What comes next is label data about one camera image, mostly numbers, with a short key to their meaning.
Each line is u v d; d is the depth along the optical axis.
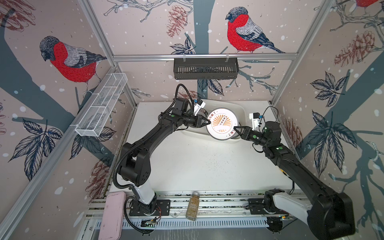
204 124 0.78
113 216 0.70
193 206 0.70
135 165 0.46
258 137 0.67
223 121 0.79
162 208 0.73
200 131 0.96
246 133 0.69
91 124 0.70
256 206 0.73
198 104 0.74
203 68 1.04
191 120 0.72
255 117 0.71
